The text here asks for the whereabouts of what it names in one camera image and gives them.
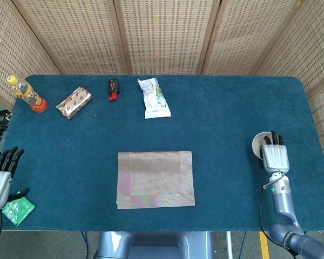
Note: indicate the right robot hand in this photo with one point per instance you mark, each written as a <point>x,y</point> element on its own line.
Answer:
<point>275,159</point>

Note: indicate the white bowl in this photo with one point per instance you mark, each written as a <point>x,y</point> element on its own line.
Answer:
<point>257,144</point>

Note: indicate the brown woven placemat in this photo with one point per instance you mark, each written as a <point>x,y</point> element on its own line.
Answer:
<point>154,180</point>

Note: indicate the green tea sachet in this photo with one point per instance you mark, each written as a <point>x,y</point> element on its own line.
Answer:
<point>19,211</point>

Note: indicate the blue felt table cover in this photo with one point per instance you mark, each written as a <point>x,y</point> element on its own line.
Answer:
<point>259,102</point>

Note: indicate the white table leg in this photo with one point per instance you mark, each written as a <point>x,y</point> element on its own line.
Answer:
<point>229,245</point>

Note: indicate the yellow-capped orange drink bottle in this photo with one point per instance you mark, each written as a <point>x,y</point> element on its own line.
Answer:
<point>27,93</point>

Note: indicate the gold snack pack red print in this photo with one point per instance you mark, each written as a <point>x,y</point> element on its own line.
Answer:
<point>74,102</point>

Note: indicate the white crinkled snack bag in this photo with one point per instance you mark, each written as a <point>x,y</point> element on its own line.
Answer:
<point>154,99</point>

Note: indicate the grey-blue robot torso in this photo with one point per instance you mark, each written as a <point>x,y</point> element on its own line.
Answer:
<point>156,245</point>

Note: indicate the black bottle red cap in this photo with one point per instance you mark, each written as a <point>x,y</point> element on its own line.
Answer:
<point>113,87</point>

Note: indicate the woven bamboo folding screen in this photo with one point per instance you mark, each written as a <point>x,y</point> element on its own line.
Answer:
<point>162,32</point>

